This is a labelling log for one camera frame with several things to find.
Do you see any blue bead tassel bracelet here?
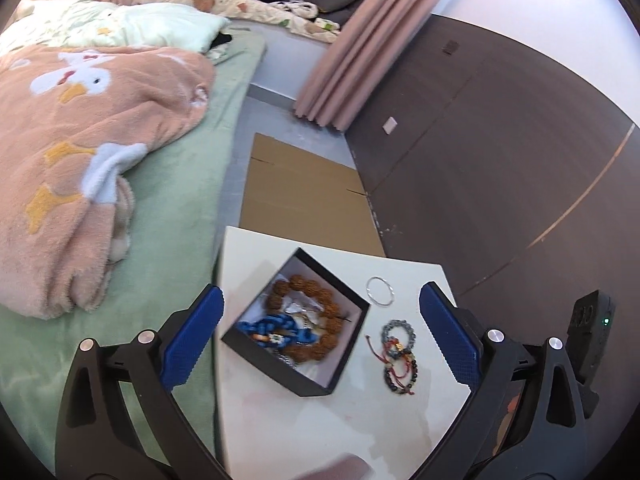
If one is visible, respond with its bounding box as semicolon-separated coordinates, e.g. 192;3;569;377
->
235;314;321;351

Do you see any right pink curtain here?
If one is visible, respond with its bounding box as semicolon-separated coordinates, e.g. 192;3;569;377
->
293;0;439;132

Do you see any dark bead red cord bracelet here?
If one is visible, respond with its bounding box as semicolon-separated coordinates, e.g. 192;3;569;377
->
364;334;420;397

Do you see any dark brown wardrobe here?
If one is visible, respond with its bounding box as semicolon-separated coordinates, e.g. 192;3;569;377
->
344;13;640;461

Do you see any pale green pillow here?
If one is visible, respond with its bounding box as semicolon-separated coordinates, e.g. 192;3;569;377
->
1;0;230;54

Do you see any silver bangle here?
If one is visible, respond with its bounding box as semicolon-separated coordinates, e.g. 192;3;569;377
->
366;276;395;308

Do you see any green sheet bed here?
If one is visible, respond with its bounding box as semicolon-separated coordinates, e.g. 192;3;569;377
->
1;27;266;468

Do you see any pink duck fleece blanket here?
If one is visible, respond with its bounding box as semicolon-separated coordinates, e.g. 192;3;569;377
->
1;46;215;320

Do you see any black jewelry box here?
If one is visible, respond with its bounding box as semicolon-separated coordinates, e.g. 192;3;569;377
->
221;248;370;396

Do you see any floral window seat cushion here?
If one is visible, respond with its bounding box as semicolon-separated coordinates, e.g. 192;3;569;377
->
131;0;340;44

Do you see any white wall switch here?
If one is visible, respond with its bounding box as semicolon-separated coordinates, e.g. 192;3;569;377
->
383;117;398;136

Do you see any brown rudraksha bead bracelet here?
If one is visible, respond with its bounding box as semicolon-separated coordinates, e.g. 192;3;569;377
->
264;274;352;365

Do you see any flat brown cardboard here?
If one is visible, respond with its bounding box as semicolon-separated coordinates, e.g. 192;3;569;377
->
240;133;385;257

